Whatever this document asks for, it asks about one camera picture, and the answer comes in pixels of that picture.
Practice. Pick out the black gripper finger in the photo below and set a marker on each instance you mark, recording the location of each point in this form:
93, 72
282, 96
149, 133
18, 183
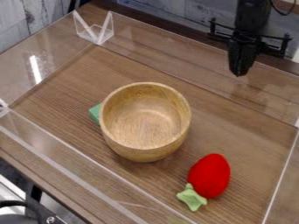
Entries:
236, 57
248, 57

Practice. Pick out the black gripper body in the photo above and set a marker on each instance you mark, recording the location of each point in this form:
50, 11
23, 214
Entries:
252, 28

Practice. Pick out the red plush strawberry toy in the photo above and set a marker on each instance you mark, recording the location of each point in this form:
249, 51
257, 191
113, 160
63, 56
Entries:
208, 181

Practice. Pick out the wooden bowl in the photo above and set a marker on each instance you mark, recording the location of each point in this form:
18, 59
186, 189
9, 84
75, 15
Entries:
145, 118

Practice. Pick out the green foam block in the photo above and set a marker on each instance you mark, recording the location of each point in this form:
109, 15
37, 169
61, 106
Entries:
94, 113

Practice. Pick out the clear acrylic corner bracket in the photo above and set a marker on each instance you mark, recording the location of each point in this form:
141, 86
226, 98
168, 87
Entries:
98, 34

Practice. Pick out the black table frame bracket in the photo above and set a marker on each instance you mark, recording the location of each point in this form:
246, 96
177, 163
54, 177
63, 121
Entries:
37, 209

